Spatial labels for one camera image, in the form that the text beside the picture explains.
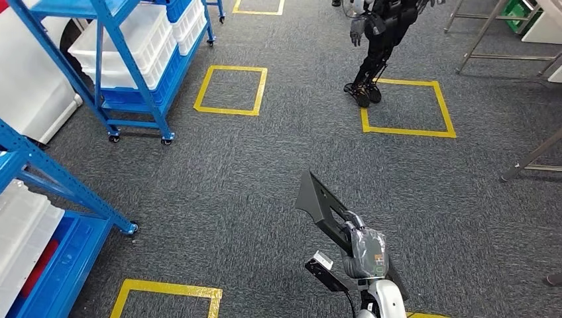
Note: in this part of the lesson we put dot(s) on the black humanoid robot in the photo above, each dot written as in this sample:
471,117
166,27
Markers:
386,26

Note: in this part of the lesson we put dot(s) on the blue metal shelf rack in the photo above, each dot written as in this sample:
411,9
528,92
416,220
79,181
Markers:
66,177

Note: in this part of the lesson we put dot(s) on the steel frame table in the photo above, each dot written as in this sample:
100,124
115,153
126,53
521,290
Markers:
483,30

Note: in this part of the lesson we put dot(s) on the green plastic crate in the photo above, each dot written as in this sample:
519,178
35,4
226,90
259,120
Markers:
520,13

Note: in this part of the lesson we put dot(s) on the blue plastic bin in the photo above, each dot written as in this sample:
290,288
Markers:
74,263

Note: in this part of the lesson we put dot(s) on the red plastic item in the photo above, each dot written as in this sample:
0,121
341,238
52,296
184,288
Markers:
39,267

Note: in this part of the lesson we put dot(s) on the white plastic crate stack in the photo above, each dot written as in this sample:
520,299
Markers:
191,26

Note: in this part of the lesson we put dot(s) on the blue plastic crate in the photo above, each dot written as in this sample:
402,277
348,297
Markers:
178,9
131,94

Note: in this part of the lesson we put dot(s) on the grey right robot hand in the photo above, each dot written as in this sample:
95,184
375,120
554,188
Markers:
369,254

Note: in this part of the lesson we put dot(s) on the blue wheeled shelf rack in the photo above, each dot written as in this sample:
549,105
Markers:
136,124
217,9

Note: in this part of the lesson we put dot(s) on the black plastic plate bracket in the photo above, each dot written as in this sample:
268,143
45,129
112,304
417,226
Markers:
316,197

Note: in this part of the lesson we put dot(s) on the yellow floor tape square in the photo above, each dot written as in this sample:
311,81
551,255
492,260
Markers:
175,287

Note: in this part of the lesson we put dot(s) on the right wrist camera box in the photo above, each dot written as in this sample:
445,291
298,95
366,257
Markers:
325,270

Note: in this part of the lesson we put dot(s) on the white car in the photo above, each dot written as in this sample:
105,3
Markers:
26,87

